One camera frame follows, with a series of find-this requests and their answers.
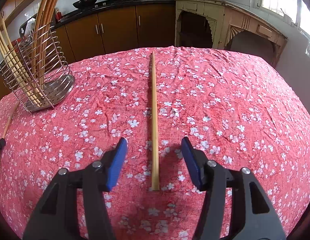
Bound bamboo chopstick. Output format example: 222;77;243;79
0;21;42;106
0;29;40;107
0;101;21;172
0;18;42;105
35;0;58;88
151;52;160;191
39;0;58;87
32;0;56;88

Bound red floral tablecloth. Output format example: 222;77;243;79
0;47;310;239

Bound red bottle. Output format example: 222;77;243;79
55;8;62;21

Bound black wok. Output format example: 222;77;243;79
73;0;97;10

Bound lower wooden cabinets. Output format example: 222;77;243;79
0;0;175;99

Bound cream wooden side table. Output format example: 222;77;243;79
174;0;288;68

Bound wire utensil holder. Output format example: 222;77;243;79
0;24;75;113

